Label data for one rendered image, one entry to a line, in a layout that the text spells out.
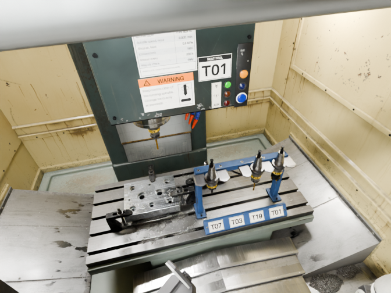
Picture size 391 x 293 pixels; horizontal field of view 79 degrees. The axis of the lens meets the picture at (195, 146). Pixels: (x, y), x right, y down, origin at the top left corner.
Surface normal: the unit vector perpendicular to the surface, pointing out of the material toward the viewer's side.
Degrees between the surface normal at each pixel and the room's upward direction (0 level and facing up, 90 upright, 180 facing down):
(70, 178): 0
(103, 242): 0
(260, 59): 90
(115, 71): 90
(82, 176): 0
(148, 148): 90
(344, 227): 24
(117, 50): 90
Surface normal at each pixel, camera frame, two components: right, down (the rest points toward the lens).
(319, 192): -0.44, -0.62
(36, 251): 0.35, -0.77
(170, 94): 0.22, 0.62
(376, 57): -0.97, 0.18
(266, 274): 0.08, -0.78
